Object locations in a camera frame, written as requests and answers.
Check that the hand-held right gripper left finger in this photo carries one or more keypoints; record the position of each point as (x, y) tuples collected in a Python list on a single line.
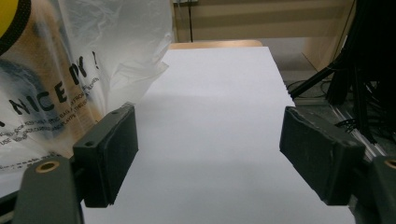
[(106, 155)]

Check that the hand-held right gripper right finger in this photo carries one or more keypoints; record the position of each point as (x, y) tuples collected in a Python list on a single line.
[(320, 152)]

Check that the clear printed plastic bag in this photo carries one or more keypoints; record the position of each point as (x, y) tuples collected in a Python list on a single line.
[(124, 40)]

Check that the white table board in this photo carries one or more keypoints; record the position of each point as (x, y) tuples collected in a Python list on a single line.
[(211, 124)]

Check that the black curtain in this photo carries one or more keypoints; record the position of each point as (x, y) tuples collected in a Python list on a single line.
[(373, 46)]

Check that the light wooden platform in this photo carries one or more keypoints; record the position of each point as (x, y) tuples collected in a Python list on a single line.
[(264, 18)]

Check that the wooden table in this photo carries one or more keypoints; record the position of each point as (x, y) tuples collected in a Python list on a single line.
[(214, 44)]

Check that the metal floor rail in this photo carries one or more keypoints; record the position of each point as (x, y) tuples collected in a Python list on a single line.
[(342, 115)]

